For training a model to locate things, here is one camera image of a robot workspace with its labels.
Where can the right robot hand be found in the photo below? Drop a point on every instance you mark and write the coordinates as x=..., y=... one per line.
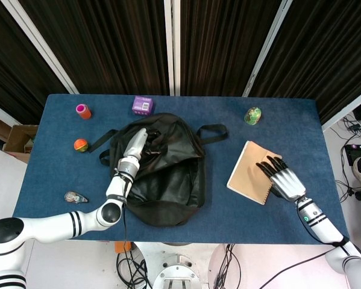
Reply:
x=287, y=180

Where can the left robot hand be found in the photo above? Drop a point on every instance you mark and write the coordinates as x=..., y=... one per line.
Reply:
x=135, y=144

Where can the beige spiral notebook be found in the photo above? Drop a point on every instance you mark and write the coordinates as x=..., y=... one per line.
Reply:
x=249, y=174

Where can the black backpack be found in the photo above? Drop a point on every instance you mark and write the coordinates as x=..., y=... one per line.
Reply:
x=168, y=186

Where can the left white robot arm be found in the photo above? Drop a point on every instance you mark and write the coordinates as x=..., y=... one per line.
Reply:
x=62, y=225

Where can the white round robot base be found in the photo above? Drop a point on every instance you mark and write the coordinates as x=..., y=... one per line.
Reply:
x=178, y=272

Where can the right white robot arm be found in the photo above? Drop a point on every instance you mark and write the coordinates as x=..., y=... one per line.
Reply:
x=325, y=225

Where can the purple box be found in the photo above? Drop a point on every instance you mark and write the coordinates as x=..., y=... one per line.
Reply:
x=142, y=105

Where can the orange green ball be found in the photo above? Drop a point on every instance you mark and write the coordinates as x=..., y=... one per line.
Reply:
x=80, y=145

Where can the pink orange cylinder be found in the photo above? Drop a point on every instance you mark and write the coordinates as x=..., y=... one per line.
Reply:
x=84, y=113

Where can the blue felt table mat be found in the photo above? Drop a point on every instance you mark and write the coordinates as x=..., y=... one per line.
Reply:
x=228, y=216

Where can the green camouflage egg toy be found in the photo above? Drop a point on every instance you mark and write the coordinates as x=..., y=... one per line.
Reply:
x=253, y=116

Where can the black floor device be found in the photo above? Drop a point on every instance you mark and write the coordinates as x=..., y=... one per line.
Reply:
x=353, y=149

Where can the orange block under table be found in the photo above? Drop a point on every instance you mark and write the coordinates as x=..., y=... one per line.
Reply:
x=121, y=247

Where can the black pleated curtain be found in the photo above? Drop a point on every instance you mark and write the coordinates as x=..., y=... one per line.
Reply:
x=222, y=45
x=328, y=54
x=11, y=69
x=102, y=45

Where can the cardboard box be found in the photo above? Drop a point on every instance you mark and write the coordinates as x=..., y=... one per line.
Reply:
x=17, y=135

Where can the white metal frame post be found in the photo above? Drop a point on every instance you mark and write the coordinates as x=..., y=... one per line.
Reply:
x=267, y=48
x=41, y=48
x=171, y=45

